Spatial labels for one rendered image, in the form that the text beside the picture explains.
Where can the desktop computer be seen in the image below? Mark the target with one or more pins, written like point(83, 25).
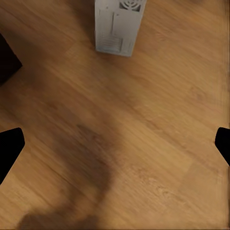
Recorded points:
point(116, 25)

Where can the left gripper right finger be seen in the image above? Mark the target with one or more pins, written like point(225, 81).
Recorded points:
point(222, 142)

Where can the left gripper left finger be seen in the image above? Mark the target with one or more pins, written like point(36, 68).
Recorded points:
point(11, 144)

